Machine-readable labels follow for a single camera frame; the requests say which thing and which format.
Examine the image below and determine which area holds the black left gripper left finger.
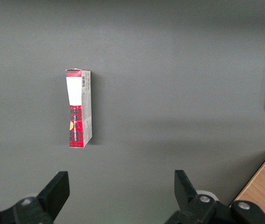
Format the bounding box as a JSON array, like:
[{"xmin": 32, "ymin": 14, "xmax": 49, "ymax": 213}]
[{"xmin": 0, "ymin": 171, "xmax": 71, "ymax": 224}]

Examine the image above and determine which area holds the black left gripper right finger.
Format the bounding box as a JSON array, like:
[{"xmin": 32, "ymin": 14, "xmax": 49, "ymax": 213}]
[{"xmin": 164, "ymin": 169, "xmax": 265, "ymax": 224}]

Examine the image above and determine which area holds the light wooden board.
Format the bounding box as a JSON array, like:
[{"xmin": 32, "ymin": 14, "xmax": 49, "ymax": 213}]
[{"xmin": 229, "ymin": 148, "xmax": 265, "ymax": 224}]

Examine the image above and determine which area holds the red plaid cardboard box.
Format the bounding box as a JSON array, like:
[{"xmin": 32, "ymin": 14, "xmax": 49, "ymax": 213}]
[{"xmin": 65, "ymin": 68, "xmax": 93, "ymax": 148}]

